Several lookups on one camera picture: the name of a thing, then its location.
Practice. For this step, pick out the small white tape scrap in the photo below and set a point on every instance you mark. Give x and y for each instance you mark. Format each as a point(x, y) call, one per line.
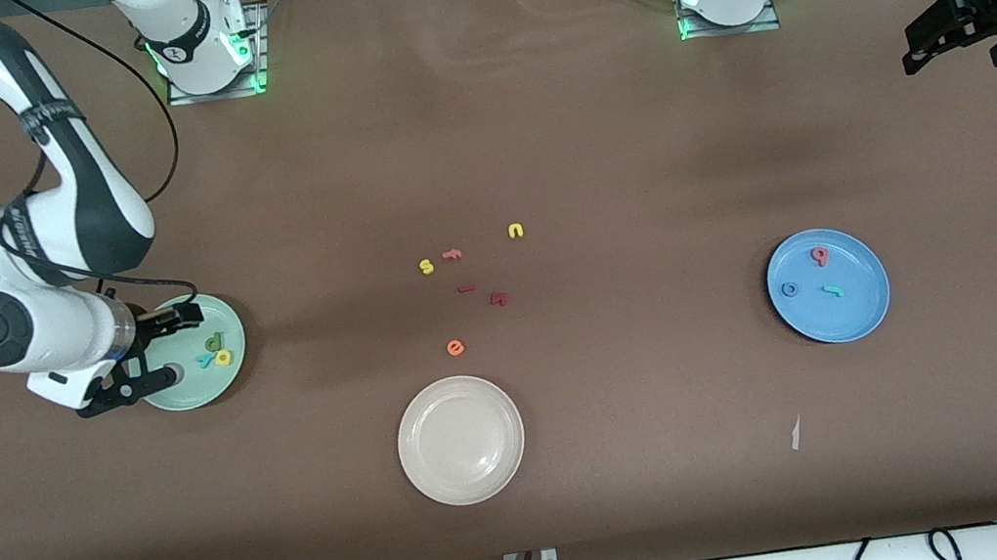
point(796, 435)

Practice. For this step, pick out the beige plate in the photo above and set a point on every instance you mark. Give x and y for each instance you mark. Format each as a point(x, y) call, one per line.
point(461, 444)

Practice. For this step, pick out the blue foam letter o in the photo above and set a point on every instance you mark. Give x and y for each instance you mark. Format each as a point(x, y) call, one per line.
point(784, 290)

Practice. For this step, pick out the yellow foam letter s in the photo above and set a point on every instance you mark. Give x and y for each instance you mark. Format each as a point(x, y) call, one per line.
point(426, 267)

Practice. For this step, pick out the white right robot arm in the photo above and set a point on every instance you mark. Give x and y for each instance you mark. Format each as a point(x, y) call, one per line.
point(32, 330)

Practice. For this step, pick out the pink foam letter b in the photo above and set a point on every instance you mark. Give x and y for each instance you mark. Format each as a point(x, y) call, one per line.
point(820, 253)

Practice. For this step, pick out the blue plate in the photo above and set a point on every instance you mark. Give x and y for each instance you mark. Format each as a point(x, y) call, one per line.
point(859, 310)

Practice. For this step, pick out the green foam letter d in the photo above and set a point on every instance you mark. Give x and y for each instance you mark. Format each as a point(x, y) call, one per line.
point(218, 342)

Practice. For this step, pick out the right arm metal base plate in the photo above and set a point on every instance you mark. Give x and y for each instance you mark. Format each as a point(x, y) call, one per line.
point(258, 49)

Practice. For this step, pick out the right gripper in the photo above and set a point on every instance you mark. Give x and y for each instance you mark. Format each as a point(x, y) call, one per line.
point(148, 323)

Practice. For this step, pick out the pink foam letter f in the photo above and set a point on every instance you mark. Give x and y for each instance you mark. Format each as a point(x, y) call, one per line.
point(452, 253)

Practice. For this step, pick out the brown table cover sheet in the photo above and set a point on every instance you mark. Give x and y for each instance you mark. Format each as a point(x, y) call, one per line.
point(533, 117)

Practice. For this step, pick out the dark red foam letter k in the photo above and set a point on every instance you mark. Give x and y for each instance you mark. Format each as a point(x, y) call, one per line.
point(499, 299)

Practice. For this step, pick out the yellow foam letter u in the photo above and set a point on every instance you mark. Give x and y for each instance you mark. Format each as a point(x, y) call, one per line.
point(516, 233)

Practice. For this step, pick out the light green plate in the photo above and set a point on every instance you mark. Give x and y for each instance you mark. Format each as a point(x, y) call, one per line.
point(208, 388)

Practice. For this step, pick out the teal foam letter r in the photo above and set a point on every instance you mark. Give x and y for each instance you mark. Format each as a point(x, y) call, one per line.
point(833, 290)

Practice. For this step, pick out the teal foam letter y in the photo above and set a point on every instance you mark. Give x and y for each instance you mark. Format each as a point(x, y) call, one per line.
point(205, 360)

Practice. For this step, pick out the yellow foam letter o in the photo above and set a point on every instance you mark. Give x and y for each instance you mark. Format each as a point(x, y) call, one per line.
point(225, 358)

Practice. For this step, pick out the orange foam letter e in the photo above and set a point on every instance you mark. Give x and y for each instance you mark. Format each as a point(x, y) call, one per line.
point(455, 349)

